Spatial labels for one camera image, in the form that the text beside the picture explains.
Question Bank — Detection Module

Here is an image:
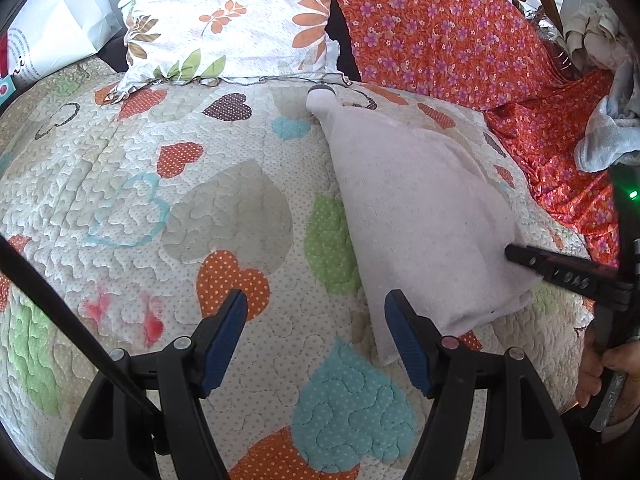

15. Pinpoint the person's right hand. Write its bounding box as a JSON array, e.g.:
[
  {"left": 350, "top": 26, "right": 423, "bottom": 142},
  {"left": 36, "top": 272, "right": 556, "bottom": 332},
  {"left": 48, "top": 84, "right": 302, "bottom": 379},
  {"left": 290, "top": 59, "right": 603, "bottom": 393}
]
[{"left": 575, "top": 321, "right": 640, "bottom": 426}]

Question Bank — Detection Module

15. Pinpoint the white paper bag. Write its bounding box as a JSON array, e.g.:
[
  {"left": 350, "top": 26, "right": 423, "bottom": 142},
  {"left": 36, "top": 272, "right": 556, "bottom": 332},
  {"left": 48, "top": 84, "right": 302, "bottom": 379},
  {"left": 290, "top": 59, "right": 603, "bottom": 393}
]
[{"left": 7, "top": 0, "right": 124, "bottom": 89}]

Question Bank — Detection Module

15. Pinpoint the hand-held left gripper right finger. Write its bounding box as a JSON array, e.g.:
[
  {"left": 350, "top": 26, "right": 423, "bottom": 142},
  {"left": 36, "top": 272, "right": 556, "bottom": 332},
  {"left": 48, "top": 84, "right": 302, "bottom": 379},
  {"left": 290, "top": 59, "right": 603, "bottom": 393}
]
[{"left": 384, "top": 289, "right": 581, "bottom": 480}]

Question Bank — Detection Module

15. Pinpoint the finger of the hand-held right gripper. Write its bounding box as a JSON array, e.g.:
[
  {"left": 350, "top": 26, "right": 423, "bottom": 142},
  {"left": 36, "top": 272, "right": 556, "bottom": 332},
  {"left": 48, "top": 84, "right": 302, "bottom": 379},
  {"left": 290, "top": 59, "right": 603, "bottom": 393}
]
[{"left": 505, "top": 243, "right": 632, "bottom": 307}]

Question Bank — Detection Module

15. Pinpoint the orange floral cloth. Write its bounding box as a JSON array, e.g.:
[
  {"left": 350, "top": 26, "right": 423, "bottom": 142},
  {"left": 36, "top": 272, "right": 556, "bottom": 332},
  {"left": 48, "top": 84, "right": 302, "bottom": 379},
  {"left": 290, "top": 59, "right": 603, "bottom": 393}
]
[{"left": 327, "top": 0, "right": 625, "bottom": 268}]

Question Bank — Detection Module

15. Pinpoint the heart-patterned quilt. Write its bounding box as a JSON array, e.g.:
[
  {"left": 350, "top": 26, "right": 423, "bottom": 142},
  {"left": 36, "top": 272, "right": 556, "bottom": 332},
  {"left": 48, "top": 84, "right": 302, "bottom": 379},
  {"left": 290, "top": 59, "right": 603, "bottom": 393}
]
[{"left": 0, "top": 57, "right": 603, "bottom": 480}]

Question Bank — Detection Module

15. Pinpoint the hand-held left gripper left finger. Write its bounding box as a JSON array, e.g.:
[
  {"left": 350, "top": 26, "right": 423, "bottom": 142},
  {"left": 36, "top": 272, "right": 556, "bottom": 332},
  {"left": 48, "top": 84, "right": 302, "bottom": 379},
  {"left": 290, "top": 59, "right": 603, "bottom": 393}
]
[{"left": 55, "top": 289, "right": 249, "bottom": 480}]

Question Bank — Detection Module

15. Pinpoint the crumpled silver foil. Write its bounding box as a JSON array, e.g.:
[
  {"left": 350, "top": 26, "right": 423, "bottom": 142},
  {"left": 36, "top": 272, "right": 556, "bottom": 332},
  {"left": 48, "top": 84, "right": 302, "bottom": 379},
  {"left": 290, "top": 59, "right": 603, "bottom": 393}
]
[{"left": 520, "top": 4, "right": 568, "bottom": 63}]

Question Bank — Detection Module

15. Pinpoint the floral white pillow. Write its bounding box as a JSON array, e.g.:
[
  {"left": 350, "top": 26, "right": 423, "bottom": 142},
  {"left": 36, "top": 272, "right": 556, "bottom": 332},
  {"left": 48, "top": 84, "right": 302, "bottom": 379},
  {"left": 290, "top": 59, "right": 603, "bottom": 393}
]
[{"left": 117, "top": 0, "right": 342, "bottom": 104}]

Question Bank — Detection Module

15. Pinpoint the white small printed shirt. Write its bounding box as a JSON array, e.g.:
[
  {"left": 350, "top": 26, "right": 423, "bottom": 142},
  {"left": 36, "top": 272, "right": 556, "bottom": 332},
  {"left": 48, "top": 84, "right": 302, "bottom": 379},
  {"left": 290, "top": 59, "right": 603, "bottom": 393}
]
[{"left": 306, "top": 85, "right": 549, "bottom": 367}]

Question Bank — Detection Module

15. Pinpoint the grey cloth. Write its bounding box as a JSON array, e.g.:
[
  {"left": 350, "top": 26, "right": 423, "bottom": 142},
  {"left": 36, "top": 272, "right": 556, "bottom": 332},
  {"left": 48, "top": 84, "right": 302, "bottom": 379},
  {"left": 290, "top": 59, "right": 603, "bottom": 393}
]
[{"left": 574, "top": 55, "right": 640, "bottom": 174}]

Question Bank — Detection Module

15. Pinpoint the black cable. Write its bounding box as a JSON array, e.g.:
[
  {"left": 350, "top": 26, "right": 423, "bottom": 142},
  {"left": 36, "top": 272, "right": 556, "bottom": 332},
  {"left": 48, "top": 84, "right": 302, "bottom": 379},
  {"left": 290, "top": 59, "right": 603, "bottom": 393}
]
[{"left": 0, "top": 235, "right": 162, "bottom": 417}]

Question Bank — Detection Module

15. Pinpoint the beige crumpled cloth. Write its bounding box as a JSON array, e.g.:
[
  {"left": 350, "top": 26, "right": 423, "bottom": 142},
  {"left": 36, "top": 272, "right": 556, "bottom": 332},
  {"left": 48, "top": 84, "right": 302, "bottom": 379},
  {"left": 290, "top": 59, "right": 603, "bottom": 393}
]
[{"left": 561, "top": 2, "right": 627, "bottom": 72}]

